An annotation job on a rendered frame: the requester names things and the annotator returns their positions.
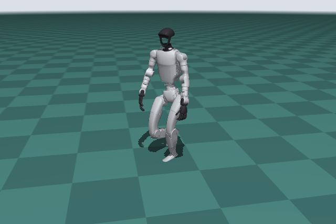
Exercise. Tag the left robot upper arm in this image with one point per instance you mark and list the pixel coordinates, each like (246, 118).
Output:
(182, 59)

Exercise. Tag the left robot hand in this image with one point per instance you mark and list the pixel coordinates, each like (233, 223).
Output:
(182, 111)

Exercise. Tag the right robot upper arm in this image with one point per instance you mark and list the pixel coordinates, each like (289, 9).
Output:
(151, 65)

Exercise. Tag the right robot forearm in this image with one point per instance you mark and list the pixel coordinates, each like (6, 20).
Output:
(145, 83)

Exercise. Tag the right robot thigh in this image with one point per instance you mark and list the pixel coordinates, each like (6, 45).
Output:
(155, 115)

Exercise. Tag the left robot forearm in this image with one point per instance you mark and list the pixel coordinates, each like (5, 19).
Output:
(185, 86)

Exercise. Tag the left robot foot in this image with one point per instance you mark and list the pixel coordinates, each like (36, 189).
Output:
(169, 157)

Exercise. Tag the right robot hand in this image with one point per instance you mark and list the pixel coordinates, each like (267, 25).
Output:
(141, 95)

